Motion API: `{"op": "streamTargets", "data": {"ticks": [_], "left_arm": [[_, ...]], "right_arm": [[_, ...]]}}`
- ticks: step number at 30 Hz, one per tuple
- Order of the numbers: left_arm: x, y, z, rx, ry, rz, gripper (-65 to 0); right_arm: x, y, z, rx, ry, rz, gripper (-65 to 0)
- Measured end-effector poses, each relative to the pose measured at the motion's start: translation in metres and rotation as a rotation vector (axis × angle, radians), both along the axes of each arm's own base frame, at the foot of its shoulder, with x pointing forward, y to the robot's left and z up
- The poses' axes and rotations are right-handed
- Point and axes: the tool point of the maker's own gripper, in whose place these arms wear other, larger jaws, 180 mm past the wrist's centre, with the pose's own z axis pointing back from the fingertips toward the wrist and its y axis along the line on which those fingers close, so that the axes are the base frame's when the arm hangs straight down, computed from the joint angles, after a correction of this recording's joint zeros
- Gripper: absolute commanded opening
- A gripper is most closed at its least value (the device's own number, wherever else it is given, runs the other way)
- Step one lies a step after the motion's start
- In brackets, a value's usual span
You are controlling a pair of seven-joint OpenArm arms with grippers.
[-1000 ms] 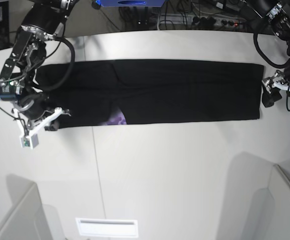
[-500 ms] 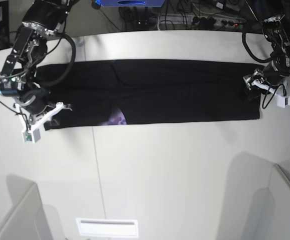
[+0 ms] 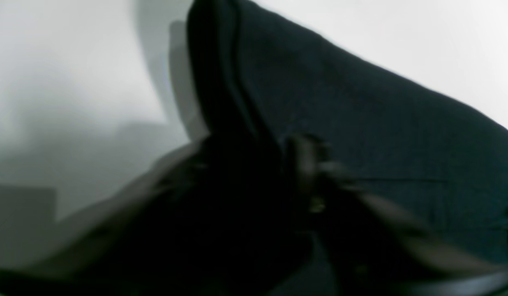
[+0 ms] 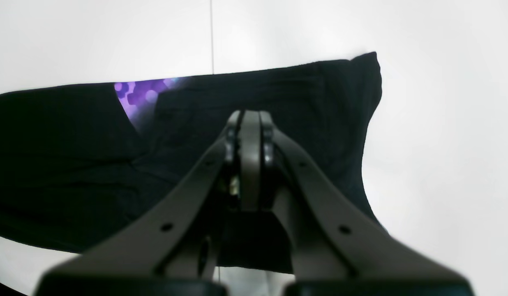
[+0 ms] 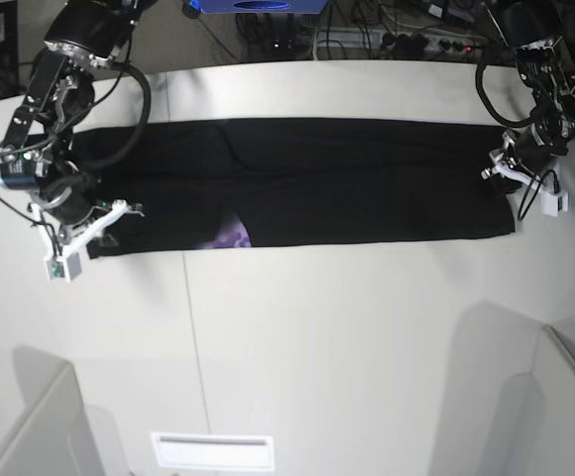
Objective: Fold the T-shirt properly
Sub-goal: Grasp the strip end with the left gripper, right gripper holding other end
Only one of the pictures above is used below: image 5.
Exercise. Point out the white left side panel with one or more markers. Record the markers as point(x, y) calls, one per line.
point(52, 436)

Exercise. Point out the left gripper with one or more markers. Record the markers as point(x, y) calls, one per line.
point(521, 157)

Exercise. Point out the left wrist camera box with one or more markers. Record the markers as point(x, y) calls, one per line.
point(553, 203)

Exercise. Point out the white power strip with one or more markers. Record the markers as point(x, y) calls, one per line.
point(432, 41)

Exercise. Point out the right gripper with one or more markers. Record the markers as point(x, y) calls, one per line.
point(72, 202)

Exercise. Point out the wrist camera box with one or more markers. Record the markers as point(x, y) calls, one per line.
point(63, 268)
point(553, 203)

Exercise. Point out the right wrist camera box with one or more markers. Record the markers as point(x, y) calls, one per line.
point(63, 268)

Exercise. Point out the white panel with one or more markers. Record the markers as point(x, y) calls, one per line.
point(534, 426)
point(52, 436)

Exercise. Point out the white right side panel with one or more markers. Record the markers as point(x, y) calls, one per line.
point(534, 426)

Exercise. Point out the black device with lights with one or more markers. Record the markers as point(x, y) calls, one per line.
point(282, 30)

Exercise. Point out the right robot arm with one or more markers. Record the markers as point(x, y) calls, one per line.
point(36, 155)

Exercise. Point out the blue box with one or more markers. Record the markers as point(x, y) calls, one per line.
point(218, 7)

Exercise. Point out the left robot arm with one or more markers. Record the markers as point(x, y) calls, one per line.
point(531, 32)

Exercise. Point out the black T-shirt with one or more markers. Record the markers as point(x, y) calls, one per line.
point(303, 181)

